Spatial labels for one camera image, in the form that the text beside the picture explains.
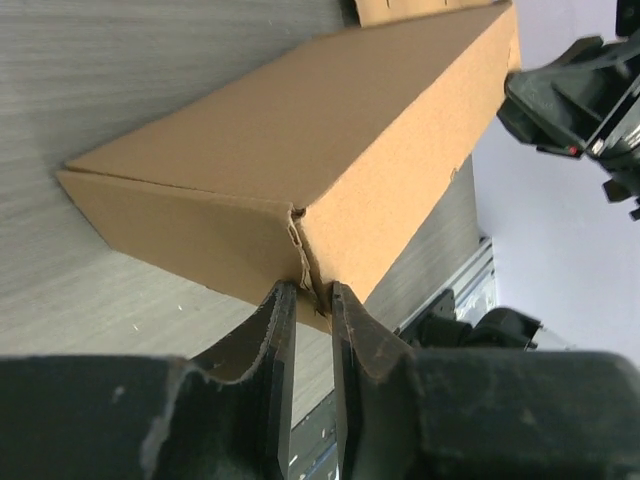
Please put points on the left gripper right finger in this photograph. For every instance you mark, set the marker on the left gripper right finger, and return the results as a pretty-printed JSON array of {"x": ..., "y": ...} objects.
[{"x": 467, "y": 412}]

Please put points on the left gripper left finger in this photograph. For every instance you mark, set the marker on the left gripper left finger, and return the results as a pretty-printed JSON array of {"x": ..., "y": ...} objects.
[{"x": 223, "y": 414}]

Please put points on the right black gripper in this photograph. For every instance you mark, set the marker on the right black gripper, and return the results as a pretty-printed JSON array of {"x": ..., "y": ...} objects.
[{"x": 576, "y": 103}]

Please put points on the large brown cardboard box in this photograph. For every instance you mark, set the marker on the large brown cardboard box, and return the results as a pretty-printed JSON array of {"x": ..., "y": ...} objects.
[{"x": 317, "y": 167}]

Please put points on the slotted cable duct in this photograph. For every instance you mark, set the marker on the slotted cable duct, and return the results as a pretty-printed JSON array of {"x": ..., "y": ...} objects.
[{"x": 313, "y": 444}]

